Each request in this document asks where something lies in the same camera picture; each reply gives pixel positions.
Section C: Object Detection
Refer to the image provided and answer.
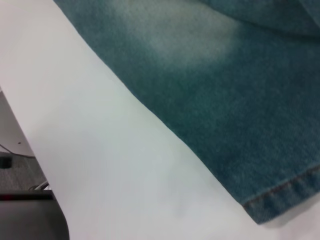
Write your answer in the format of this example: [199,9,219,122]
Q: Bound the blue denim shorts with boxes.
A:
[53,0,320,227]

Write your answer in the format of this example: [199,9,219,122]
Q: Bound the grey floor cable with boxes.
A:
[0,143,35,159]

